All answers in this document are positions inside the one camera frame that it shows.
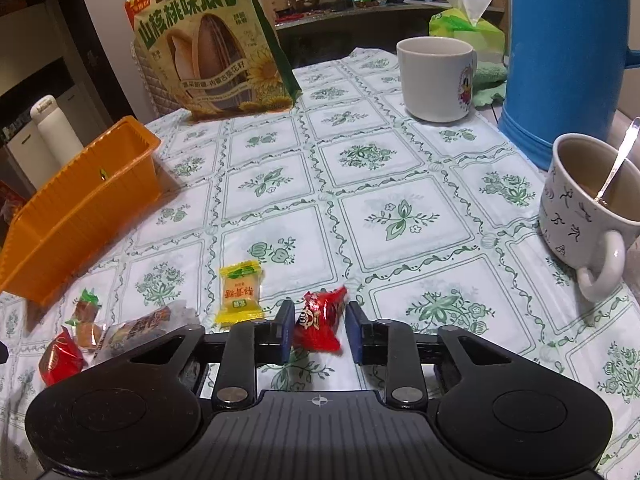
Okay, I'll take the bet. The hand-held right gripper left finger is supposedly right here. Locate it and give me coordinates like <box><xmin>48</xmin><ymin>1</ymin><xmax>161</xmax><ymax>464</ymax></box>
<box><xmin>126</xmin><ymin>300</ymin><xmax>296</xmax><ymax>409</ymax></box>

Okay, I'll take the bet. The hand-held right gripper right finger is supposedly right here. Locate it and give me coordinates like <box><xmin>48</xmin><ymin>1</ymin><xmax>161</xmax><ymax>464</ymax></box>
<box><xmin>344</xmin><ymin>301</ymin><xmax>512</xmax><ymax>409</ymax></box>

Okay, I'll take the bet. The red snack packet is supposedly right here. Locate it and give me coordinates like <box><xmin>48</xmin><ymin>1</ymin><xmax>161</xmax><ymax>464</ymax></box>
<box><xmin>292</xmin><ymin>285</ymin><xmax>348</xmax><ymax>353</ymax></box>
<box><xmin>39</xmin><ymin>326</ymin><xmax>85</xmax><ymax>387</ymax></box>

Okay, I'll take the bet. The yellow snack packet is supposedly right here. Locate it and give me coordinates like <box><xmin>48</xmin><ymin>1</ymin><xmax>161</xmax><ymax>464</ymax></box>
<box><xmin>216</xmin><ymin>260</ymin><xmax>264</xmax><ymax>328</ymax></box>

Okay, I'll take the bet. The clear pastry packet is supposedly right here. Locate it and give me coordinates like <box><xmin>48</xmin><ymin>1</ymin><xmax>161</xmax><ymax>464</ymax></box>
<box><xmin>92</xmin><ymin>301</ymin><xmax>201</xmax><ymax>366</ymax></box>

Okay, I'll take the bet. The green and orange candy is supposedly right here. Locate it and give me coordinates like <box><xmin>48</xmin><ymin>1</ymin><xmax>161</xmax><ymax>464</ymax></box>
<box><xmin>65</xmin><ymin>288</ymin><xmax>102</xmax><ymax>326</ymax></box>

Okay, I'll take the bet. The orange plastic tray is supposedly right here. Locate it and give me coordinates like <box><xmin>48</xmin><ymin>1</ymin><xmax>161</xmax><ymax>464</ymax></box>
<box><xmin>0</xmin><ymin>115</ymin><xmax>163</xmax><ymax>308</ymax></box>

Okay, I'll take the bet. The brown wrapped candy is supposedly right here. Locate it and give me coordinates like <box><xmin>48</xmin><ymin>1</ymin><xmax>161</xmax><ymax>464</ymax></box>
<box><xmin>74</xmin><ymin>322</ymin><xmax>103</xmax><ymax>350</ymax></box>

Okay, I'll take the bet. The white mug with black figures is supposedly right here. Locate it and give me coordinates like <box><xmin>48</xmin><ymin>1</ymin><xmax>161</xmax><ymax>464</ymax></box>
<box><xmin>538</xmin><ymin>133</ymin><xmax>640</xmax><ymax>301</ymax></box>

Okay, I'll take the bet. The beige quilted chair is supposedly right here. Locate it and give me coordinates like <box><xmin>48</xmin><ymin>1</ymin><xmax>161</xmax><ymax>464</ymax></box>
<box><xmin>130</xmin><ymin>39</ymin><xmax>201</xmax><ymax>117</ymax></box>

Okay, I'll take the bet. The sunflower seed bag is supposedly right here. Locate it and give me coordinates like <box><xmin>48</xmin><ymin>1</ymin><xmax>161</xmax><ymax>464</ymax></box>
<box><xmin>124</xmin><ymin>0</ymin><xmax>301</xmax><ymax>122</ymax></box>

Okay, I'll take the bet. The green cloth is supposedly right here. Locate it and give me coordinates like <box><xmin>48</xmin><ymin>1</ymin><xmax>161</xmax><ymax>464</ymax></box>
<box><xmin>472</xmin><ymin>62</ymin><xmax>508</xmax><ymax>108</ymax></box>

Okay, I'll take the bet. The white insulated bottle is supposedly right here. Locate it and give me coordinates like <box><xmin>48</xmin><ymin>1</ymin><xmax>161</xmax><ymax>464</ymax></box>
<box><xmin>30</xmin><ymin>95</ymin><xmax>85</xmax><ymax>168</ymax></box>

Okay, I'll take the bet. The dark side table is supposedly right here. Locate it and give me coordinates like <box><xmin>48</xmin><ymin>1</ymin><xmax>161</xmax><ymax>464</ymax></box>
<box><xmin>274</xmin><ymin>0</ymin><xmax>508</xmax><ymax>70</ymax></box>

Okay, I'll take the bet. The metal spoon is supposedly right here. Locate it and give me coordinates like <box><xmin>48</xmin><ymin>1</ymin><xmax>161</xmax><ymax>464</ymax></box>
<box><xmin>592</xmin><ymin>117</ymin><xmax>640</xmax><ymax>206</ymax></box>

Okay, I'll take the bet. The green tissue pack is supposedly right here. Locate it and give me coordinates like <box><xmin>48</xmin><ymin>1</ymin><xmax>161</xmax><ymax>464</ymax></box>
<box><xmin>429</xmin><ymin>0</ymin><xmax>507</xmax><ymax>53</ymax></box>

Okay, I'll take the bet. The dark door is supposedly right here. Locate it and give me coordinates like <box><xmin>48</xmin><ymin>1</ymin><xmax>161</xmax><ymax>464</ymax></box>
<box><xmin>52</xmin><ymin>0</ymin><xmax>151</xmax><ymax>126</ymax></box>

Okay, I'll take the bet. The blue thermos jug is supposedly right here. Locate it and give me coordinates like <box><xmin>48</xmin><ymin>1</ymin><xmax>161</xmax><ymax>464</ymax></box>
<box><xmin>497</xmin><ymin>0</ymin><xmax>640</xmax><ymax>171</ymax></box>

